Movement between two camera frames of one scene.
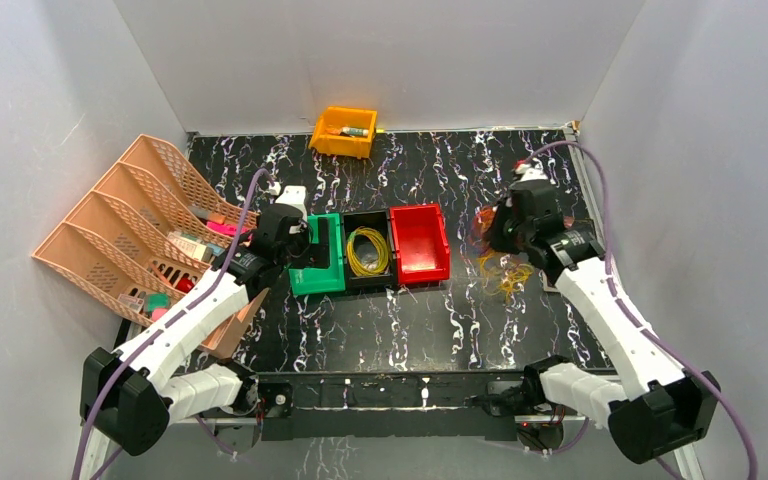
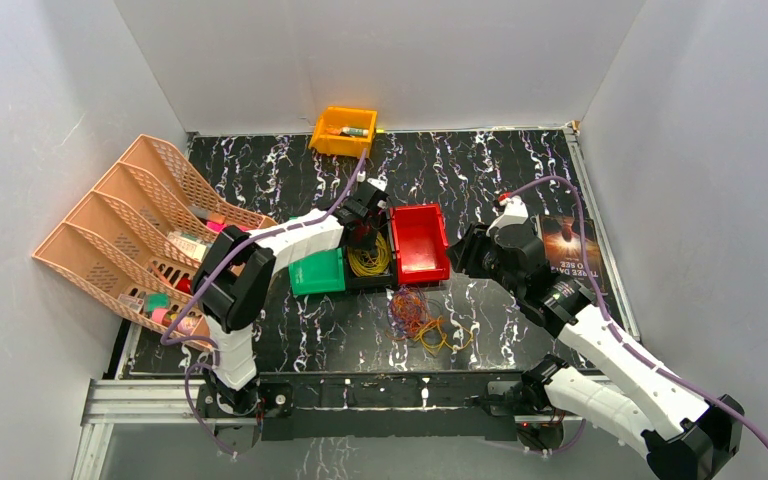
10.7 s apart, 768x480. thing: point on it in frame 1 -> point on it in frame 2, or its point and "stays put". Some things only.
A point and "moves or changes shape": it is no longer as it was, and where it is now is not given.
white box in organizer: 187,244 stays put
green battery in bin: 354,132 stays put
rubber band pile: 479,242 moves or changes shape
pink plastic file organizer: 145,237 stays put
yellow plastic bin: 344,131 stays put
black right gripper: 504,210 -> 465,252
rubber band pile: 485,215 -> 408,312
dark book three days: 577,247 stays put
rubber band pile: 507,279 moves or changes shape
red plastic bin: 421,246 stays put
